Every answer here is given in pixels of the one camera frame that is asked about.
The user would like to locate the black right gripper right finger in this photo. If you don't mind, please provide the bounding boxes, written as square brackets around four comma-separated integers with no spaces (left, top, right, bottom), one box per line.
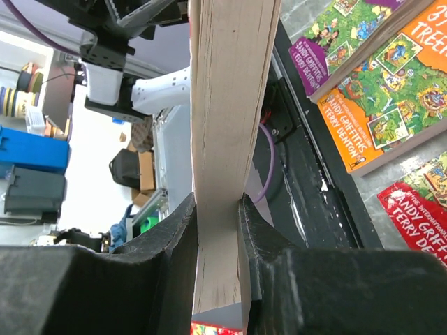
[238,195,446,334]

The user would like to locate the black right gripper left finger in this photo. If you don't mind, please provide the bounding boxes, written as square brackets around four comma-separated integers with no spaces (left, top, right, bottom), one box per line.
[1,195,198,334]

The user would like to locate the red 13-storey treehouse book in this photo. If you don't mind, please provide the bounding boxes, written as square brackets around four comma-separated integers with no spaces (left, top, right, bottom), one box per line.
[376,150,447,268]

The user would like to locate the dark grey cover book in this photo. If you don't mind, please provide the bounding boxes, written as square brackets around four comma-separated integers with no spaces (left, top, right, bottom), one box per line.
[189,1,281,329]

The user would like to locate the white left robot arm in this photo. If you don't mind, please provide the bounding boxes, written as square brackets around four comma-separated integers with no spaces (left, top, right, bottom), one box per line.
[69,1,188,123]

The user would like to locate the dark grey storage box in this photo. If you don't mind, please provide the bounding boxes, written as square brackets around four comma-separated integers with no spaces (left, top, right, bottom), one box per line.
[3,165,66,223]

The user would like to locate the blue plastic storage box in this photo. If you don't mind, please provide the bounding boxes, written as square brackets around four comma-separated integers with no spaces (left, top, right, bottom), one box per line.
[1,126,70,179]

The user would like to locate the orange 39-storey treehouse book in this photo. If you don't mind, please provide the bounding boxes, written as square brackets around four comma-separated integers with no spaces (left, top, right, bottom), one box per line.
[317,1,446,177]

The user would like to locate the purple 117-storey treehouse book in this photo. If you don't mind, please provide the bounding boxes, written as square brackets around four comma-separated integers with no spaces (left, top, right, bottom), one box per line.
[288,0,432,103]

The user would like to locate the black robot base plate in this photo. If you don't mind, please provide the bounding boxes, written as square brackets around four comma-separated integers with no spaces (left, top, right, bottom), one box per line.
[254,24,383,249]

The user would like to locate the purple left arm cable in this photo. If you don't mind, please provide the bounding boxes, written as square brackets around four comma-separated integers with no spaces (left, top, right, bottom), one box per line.
[6,0,85,59]

